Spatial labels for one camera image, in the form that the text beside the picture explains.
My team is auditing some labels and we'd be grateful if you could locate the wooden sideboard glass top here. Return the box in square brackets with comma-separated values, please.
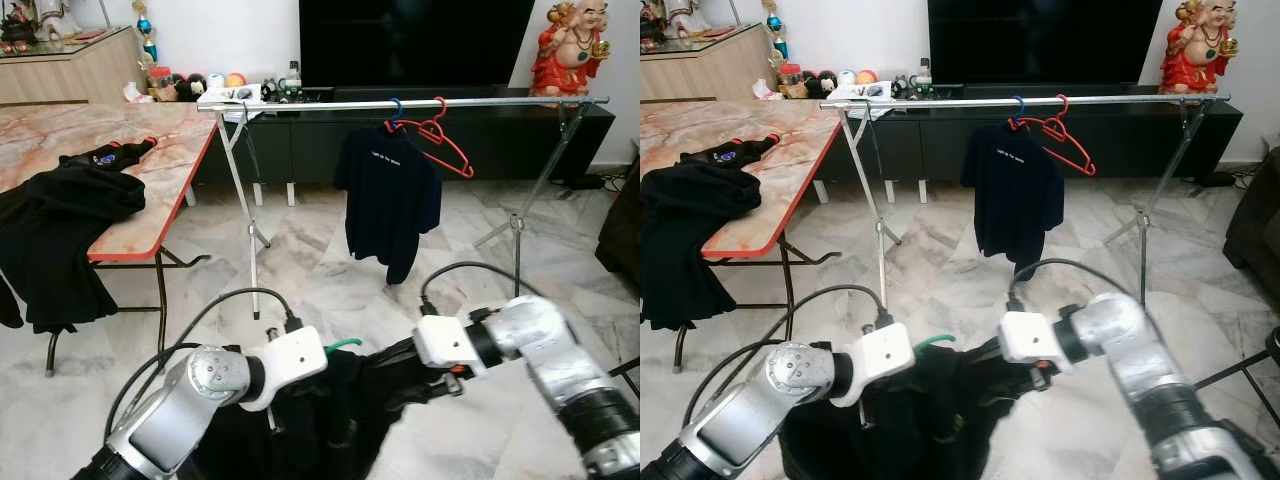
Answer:
[0, 25, 138, 108]
[640, 22, 773, 104]

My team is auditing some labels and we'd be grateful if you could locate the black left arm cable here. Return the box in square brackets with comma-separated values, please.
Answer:
[103, 286, 303, 443]
[740, 282, 896, 346]

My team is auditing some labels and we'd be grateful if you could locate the black jacket red trim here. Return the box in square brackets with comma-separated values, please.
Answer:
[677, 131, 782, 177]
[58, 136, 160, 178]

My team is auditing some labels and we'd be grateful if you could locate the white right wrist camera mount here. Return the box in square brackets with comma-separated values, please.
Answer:
[997, 309, 1075, 368]
[412, 314, 490, 373]

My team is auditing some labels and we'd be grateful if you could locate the brown fabric sofa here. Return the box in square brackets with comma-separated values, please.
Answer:
[1221, 148, 1280, 303]
[597, 160, 641, 293]

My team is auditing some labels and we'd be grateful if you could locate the blue gold trophy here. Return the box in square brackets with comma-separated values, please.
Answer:
[134, 0, 160, 66]
[764, 0, 790, 63]

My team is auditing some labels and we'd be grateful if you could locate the white paper stack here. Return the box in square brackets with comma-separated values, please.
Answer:
[828, 81, 894, 110]
[198, 84, 264, 113]

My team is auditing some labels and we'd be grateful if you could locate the black garment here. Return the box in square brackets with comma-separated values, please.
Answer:
[778, 334, 1063, 480]
[640, 160, 768, 331]
[183, 334, 483, 480]
[0, 163, 149, 335]

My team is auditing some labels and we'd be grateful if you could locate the navy blue t-shirt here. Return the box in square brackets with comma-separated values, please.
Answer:
[332, 124, 444, 287]
[959, 121, 1067, 283]

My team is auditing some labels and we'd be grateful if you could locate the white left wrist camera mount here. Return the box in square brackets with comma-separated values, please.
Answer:
[828, 320, 921, 408]
[238, 324, 331, 413]

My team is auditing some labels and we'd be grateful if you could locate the red laughing Buddha statue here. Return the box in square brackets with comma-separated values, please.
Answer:
[1159, 0, 1240, 97]
[529, 0, 610, 99]

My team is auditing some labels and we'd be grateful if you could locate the white figurine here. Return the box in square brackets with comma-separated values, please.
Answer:
[28, 0, 83, 33]
[662, 0, 713, 31]

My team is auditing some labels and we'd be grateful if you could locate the red plastic clothes hanger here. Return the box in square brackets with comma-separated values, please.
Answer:
[397, 96, 477, 180]
[1019, 94, 1099, 178]

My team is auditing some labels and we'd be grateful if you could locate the silver metal clothes rack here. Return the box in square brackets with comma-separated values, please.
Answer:
[196, 94, 612, 322]
[819, 92, 1234, 313]

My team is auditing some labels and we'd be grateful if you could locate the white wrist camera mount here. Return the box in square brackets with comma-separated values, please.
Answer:
[412, 314, 490, 373]
[238, 324, 331, 413]
[997, 309, 1075, 368]
[828, 320, 921, 408]

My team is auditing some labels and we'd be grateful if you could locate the large black television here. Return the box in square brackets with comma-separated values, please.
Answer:
[298, 0, 537, 91]
[927, 0, 1165, 88]

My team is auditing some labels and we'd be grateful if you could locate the black television console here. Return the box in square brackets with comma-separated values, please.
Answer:
[188, 83, 617, 208]
[818, 80, 1245, 208]

